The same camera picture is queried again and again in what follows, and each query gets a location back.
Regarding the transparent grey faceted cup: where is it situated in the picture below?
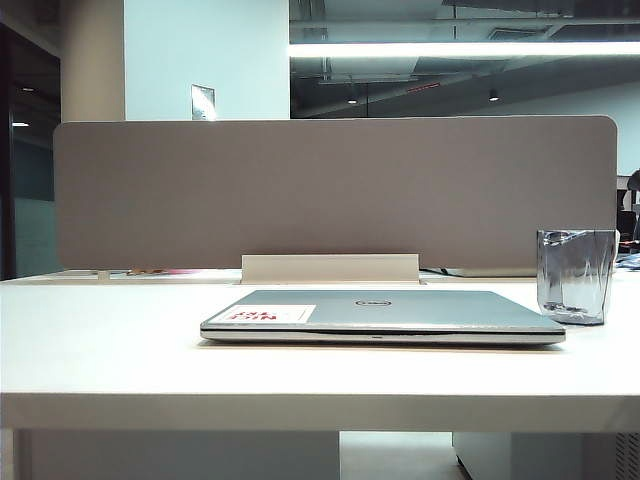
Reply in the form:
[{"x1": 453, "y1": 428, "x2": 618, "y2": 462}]
[{"x1": 535, "y1": 242, "x2": 617, "y2": 327}]

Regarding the silver Dell laptop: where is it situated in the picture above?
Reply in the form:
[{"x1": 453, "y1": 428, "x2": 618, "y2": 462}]
[{"x1": 199, "y1": 288, "x2": 567, "y2": 346}]

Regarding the beige desk partition screen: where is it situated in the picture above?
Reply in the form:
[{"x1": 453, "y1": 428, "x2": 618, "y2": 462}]
[{"x1": 52, "y1": 114, "x2": 621, "y2": 274}]

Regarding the white red Nice Try sticker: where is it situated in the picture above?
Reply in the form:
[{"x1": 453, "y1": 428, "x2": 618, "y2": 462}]
[{"x1": 215, "y1": 303, "x2": 317, "y2": 325}]

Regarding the long ceiling light strip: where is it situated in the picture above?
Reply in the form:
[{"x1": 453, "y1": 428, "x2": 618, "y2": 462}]
[{"x1": 288, "y1": 41, "x2": 640, "y2": 58}]

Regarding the white desk leg panel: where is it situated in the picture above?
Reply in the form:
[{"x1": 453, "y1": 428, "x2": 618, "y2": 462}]
[{"x1": 17, "y1": 429, "x2": 341, "y2": 480}]

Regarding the ceiling air vent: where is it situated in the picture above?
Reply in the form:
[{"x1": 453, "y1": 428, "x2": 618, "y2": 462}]
[{"x1": 487, "y1": 27, "x2": 551, "y2": 40}]

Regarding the dark glass door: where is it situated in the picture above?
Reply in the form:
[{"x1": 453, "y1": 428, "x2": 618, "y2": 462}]
[{"x1": 0, "y1": 22, "x2": 61, "y2": 281}]

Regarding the person in dark clothes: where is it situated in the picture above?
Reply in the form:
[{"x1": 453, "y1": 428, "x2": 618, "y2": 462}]
[{"x1": 625, "y1": 168, "x2": 640, "y2": 236}]

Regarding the white desk cable tray flap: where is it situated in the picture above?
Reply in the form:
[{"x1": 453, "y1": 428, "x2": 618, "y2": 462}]
[{"x1": 240, "y1": 253, "x2": 420, "y2": 284}]

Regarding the small wall poster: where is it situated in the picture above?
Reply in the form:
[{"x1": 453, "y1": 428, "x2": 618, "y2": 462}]
[{"x1": 190, "y1": 83, "x2": 217, "y2": 122}]

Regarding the white drawer pedestal cabinet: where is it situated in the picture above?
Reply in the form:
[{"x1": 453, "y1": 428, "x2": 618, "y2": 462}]
[{"x1": 452, "y1": 432, "x2": 640, "y2": 480}]

